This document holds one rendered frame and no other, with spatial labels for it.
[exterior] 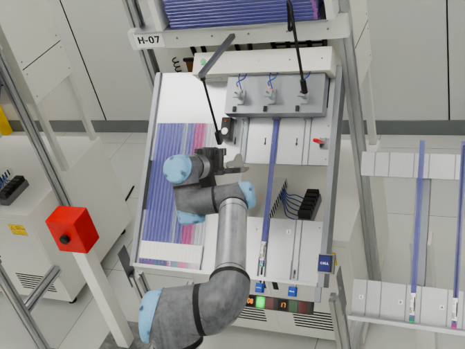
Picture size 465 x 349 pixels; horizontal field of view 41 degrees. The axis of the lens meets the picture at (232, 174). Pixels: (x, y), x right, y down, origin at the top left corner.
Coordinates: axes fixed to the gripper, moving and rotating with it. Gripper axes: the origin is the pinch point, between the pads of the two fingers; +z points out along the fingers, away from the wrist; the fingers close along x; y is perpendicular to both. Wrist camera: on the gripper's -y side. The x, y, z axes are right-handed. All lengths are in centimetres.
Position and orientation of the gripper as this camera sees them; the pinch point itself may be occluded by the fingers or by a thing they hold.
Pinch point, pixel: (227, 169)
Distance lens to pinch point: 197.0
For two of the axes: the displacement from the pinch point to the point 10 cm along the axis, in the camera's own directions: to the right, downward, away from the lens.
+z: 4.1, -0.6, 9.1
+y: 0.1, -10.0, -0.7
